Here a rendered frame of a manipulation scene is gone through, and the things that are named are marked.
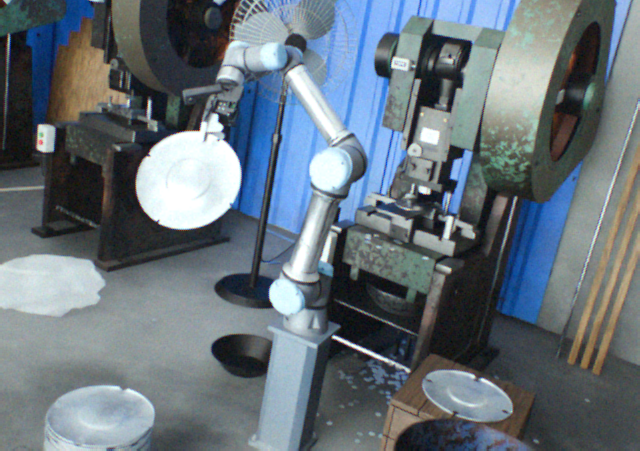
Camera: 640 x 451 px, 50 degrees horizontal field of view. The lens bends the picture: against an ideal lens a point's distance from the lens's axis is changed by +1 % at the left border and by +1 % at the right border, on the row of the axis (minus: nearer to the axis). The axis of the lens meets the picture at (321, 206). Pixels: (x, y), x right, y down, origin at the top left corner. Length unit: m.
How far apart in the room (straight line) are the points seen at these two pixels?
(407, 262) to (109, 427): 1.23
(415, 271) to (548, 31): 0.99
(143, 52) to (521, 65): 1.72
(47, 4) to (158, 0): 1.91
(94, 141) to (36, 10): 1.53
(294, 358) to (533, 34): 1.27
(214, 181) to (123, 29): 1.52
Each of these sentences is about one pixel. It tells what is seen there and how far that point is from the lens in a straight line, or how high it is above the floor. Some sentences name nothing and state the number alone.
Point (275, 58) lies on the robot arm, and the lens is 2.01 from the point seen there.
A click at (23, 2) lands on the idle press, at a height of 1.16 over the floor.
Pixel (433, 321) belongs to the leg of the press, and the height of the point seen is 0.43.
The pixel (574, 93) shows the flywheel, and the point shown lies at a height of 1.33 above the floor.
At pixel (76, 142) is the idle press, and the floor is 0.57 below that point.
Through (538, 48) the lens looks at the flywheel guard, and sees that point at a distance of 2.26.
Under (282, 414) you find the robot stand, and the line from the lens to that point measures 2.38.
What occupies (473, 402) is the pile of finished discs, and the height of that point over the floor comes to 0.36.
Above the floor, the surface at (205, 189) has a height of 0.94.
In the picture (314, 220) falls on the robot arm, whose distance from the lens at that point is 1.98.
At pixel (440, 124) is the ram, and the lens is 2.69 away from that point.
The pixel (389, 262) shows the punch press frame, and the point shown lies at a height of 0.57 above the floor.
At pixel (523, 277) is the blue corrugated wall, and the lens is 3.96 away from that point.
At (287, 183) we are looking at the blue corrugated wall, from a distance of 4.55.
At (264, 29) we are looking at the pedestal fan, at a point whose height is 1.33.
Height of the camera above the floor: 1.45
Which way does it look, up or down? 16 degrees down
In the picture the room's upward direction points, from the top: 10 degrees clockwise
